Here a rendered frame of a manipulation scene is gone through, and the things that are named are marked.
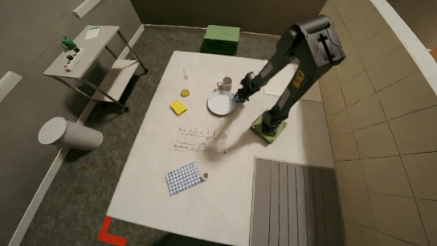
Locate blue and white checkered cloth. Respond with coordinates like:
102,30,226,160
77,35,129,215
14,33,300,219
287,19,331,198
165,162,202,195

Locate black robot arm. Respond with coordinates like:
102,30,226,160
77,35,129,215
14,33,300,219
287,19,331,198
240,14,345,136

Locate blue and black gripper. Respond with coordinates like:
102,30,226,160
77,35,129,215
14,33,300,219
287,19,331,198
232,87,253,103

